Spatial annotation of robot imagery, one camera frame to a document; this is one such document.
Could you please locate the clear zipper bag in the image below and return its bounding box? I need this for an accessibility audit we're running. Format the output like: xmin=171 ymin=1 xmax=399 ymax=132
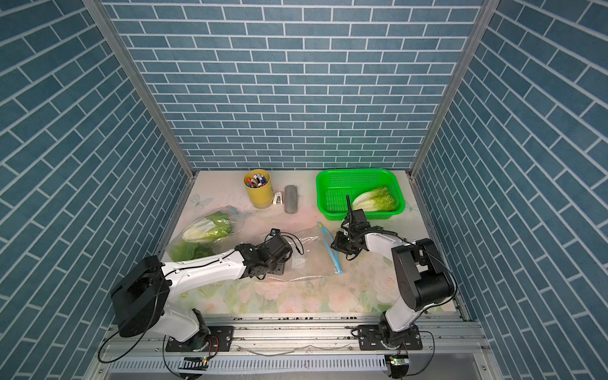
xmin=265 ymin=226 xmax=341 ymax=283
xmin=166 ymin=207 xmax=250 ymax=261

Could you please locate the green plastic basket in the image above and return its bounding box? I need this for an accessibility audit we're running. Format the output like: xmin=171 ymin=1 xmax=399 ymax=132
xmin=316 ymin=169 xmax=406 ymax=221

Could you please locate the small white stapler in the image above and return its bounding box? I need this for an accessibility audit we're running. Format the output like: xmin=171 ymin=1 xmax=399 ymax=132
xmin=273 ymin=191 xmax=283 ymax=205

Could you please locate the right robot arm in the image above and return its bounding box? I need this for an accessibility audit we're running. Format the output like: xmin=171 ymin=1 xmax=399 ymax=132
xmin=330 ymin=209 xmax=458 ymax=348

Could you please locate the grey fabric case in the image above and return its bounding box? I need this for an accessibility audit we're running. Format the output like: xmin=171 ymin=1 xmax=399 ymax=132
xmin=284 ymin=185 xmax=299 ymax=215

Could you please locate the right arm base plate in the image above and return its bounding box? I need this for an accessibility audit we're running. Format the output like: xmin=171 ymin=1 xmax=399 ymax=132
xmin=350 ymin=322 xmax=423 ymax=351

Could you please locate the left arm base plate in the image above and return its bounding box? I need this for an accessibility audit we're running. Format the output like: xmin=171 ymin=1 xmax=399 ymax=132
xmin=165 ymin=326 xmax=234 ymax=354

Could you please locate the aluminium rail frame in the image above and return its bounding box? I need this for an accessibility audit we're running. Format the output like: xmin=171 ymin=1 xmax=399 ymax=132
xmin=85 ymin=313 xmax=501 ymax=379

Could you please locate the yellow pen cup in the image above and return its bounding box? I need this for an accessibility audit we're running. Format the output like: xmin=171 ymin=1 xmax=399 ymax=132
xmin=243 ymin=169 xmax=274 ymax=209

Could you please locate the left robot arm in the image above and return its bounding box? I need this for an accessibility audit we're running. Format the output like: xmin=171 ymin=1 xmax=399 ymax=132
xmin=110 ymin=229 xmax=303 ymax=342

